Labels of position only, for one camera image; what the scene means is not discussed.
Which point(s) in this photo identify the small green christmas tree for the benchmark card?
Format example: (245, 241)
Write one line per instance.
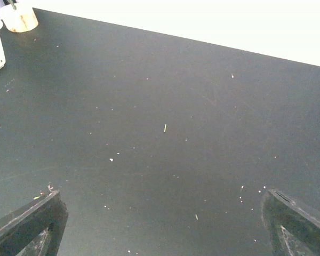
(18, 17)

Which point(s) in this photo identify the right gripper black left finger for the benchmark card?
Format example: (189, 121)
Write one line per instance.
(36, 228)

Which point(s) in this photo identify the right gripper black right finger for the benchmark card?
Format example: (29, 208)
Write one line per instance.
(293, 226)

